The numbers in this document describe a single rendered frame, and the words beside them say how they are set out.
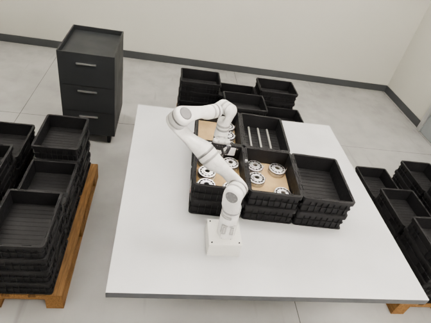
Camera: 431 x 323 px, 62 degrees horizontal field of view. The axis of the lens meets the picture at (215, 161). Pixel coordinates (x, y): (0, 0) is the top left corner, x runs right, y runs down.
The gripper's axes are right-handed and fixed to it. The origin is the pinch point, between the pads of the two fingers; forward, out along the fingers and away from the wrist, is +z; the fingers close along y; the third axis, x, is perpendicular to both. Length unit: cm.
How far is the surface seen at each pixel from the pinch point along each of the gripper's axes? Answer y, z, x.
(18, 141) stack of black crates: 138, 60, -66
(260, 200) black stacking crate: -25.9, 11.6, 19.4
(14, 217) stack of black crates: 108, 49, 16
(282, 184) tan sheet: -42.9, 14.4, 0.3
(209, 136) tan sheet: 0.7, 14.6, -40.1
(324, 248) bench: -64, 27, 35
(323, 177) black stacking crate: -72, 14, -11
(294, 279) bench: -43, 27, 56
